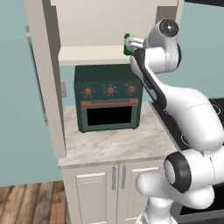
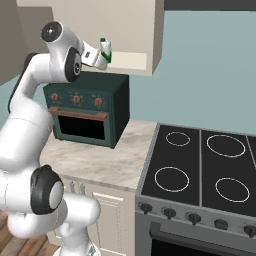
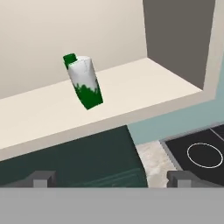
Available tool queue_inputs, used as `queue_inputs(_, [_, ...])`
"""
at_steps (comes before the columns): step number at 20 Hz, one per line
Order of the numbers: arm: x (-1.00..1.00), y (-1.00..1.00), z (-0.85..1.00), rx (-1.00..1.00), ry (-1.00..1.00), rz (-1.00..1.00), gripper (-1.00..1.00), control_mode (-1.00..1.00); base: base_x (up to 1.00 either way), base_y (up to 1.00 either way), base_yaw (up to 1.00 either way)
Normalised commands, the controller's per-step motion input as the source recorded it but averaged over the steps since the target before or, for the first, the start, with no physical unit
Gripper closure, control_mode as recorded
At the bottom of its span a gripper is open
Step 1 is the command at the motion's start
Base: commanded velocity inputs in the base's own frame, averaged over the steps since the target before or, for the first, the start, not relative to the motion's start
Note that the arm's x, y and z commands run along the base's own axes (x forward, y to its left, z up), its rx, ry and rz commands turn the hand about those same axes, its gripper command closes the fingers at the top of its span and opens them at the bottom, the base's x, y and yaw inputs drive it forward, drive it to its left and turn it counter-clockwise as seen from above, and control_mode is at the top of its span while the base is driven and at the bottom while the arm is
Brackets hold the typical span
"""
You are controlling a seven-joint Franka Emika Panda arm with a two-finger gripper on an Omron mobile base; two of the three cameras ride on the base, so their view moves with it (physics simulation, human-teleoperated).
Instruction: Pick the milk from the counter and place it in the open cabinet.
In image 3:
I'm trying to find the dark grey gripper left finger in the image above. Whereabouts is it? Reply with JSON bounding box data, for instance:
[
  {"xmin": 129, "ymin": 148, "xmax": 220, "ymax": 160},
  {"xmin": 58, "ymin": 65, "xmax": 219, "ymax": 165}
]
[{"xmin": 6, "ymin": 171, "xmax": 57, "ymax": 188}]

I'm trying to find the open cream cabinet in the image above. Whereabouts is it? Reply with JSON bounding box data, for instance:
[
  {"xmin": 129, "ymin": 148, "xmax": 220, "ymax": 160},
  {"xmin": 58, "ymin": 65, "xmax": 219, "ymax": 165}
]
[{"xmin": 0, "ymin": 0, "xmax": 224, "ymax": 162}]

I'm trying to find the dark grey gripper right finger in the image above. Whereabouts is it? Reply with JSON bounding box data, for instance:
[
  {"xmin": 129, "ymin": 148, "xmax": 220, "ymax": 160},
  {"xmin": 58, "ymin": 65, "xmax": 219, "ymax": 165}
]
[{"xmin": 166, "ymin": 171, "xmax": 223, "ymax": 188}]

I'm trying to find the dark green cabinet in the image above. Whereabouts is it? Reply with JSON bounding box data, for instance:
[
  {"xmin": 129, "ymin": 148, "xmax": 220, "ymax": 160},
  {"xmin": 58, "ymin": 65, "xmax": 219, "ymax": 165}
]
[{"xmin": 0, "ymin": 125, "xmax": 149, "ymax": 188}]

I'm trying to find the green and white milk carton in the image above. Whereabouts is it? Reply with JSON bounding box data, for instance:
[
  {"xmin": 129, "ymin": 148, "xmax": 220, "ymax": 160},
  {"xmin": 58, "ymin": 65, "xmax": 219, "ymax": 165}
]
[{"xmin": 62, "ymin": 52, "xmax": 104, "ymax": 111}]

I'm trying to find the black hob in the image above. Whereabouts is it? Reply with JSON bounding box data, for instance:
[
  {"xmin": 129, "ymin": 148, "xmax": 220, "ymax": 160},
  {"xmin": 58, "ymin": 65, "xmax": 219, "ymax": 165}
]
[{"xmin": 158, "ymin": 123, "xmax": 224, "ymax": 188}]

